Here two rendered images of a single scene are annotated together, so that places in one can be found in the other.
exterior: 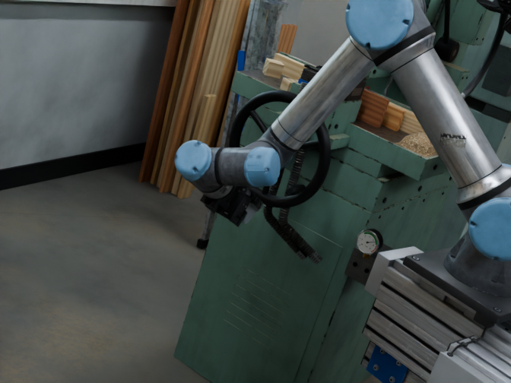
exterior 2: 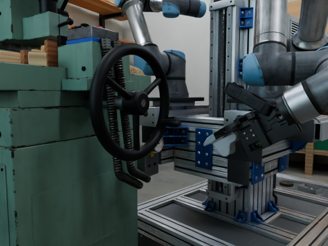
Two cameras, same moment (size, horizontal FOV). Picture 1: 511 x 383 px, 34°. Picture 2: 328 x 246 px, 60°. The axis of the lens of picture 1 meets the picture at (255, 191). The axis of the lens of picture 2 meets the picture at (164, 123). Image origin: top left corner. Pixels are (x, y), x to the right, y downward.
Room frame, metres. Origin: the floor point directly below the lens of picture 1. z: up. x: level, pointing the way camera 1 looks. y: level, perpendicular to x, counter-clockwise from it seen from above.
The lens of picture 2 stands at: (1.86, 0.68, 0.83)
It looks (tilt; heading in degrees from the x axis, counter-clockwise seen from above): 6 degrees down; 275
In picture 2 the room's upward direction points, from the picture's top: straight up
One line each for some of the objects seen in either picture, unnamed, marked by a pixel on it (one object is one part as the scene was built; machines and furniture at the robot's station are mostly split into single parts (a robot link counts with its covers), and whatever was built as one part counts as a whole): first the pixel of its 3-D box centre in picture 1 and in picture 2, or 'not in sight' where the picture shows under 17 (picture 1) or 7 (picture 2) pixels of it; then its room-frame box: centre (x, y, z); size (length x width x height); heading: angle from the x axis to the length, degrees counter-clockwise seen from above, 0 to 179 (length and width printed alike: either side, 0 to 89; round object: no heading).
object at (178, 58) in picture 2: not in sight; (173, 64); (1.95, -0.79, 0.98); 0.13 x 0.12 x 0.14; 39
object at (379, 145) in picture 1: (332, 121); (74, 81); (2.20, -0.14, 0.87); 0.61 x 0.30 x 0.06; 61
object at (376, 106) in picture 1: (351, 99); (75, 58); (2.21, -0.17, 0.94); 0.20 x 0.01 x 0.08; 61
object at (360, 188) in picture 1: (356, 151); (30, 116); (2.40, -0.24, 0.76); 0.57 x 0.45 x 0.09; 151
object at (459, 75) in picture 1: (444, 86); not in sight; (2.38, -0.41, 1.02); 0.09 x 0.07 x 0.12; 61
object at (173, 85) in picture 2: not in sight; (174, 87); (1.94, -0.79, 0.87); 0.15 x 0.15 x 0.10
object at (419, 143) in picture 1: (423, 140); (125, 70); (2.10, -0.36, 0.92); 0.14 x 0.09 x 0.04; 151
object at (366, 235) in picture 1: (369, 244); (154, 145); (1.98, -0.31, 0.65); 0.06 x 0.04 x 0.08; 61
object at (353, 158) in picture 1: (333, 136); (63, 98); (2.24, -0.16, 0.82); 0.40 x 0.21 x 0.04; 61
